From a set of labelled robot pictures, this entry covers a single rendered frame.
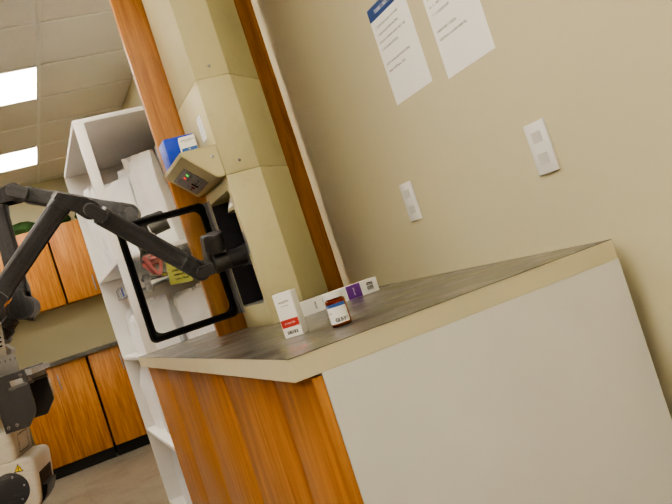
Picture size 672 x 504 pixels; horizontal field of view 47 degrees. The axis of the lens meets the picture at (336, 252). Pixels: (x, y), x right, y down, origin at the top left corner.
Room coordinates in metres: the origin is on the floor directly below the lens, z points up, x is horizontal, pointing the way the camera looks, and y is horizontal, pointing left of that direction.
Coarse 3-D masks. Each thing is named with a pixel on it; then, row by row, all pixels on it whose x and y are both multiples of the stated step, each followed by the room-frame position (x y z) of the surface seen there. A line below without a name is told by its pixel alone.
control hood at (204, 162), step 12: (180, 156) 2.29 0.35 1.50; (192, 156) 2.30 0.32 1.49; (204, 156) 2.31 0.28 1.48; (216, 156) 2.32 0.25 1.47; (180, 168) 2.40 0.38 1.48; (192, 168) 2.34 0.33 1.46; (204, 168) 2.31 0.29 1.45; (216, 168) 2.32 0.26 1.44; (168, 180) 2.57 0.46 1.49; (216, 180) 2.37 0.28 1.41; (192, 192) 2.58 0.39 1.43; (204, 192) 2.54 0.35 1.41
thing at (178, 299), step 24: (192, 216) 2.58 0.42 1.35; (168, 240) 2.54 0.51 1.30; (192, 240) 2.57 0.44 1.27; (144, 264) 2.50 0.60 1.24; (168, 264) 2.53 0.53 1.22; (144, 288) 2.49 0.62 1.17; (168, 288) 2.52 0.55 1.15; (192, 288) 2.55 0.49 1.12; (216, 288) 2.59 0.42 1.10; (168, 312) 2.51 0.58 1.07; (192, 312) 2.54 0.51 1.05; (216, 312) 2.58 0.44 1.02
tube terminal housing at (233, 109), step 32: (192, 96) 2.40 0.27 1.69; (224, 96) 2.35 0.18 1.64; (256, 96) 2.49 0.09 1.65; (192, 128) 2.51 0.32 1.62; (224, 128) 2.34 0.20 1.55; (256, 128) 2.42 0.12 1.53; (224, 160) 2.33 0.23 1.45; (256, 160) 2.37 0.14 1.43; (224, 192) 2.40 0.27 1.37; (256, 192) 2.35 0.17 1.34; (288, 192) 2.50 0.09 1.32; (256, 224) 2.34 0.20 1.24; (288, 224) 2.43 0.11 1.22; (256, 256) 2.33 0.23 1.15; (288, 256) 2.37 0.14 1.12; (288, 288) 2.36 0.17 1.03; (320, 288) 2.50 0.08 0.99; (256, 320) 2.50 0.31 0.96
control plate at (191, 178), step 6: (180, 174) 2.45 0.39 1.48; (186, 174) 2.42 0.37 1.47; (192, 174) 2.40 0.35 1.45; (180, 180) 2.51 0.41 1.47; (186, 180) 2.48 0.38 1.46; (192, 180) 2.45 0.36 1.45; (204, 180) 2.40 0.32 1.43; (186, 186) 2.55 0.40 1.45; (192, 186) 2.52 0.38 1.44; (198, 186) 2.49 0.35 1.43; (204, 186) 2.46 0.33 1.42; (198, 192) 2.55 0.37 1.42
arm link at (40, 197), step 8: (8, 192) 2.54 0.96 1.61; (16, 192) 2.54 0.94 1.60; (24, 192) 2.54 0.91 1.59; (32, 192) 2.57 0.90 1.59; (40, 192) 2.58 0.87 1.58; (48, 192) 2.58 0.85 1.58; (24, 200) 2.56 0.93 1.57; (32, 200) 2.57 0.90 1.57; (40, 200) 2.58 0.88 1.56; (48, 200) 2.58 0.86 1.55; (96, 200) 2.60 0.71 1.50; (104, 200) 2.61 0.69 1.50; (112, 208) 2.60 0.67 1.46; (120, 208) 2.60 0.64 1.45; (136, 208) 2.61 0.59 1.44
